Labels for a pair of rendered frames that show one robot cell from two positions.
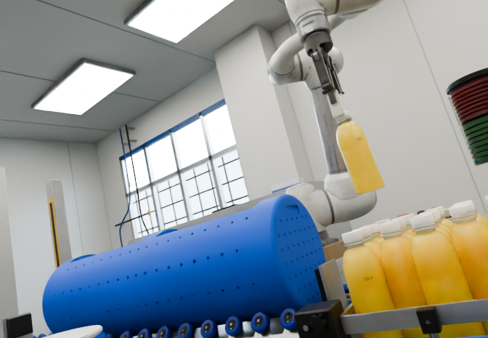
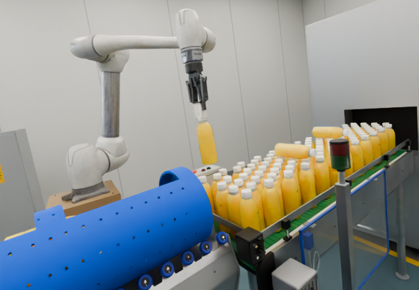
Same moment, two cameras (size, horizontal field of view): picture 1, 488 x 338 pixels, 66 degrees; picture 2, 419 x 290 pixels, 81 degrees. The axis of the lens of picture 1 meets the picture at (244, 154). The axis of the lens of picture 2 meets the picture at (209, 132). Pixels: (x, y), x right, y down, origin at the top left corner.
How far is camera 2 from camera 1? 0.88 m
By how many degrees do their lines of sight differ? 67
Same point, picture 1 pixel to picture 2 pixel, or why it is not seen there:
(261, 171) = not seen: outside the picture
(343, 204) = (116, 159)
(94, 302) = not seen: outside the picture
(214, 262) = (168, 227)
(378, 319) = (270, 229)
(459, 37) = not seen: hidden behind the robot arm
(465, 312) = (291, 217)
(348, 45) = (29, 10)
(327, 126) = (114, 102)
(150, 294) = (91, 280)
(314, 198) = (99, 156)
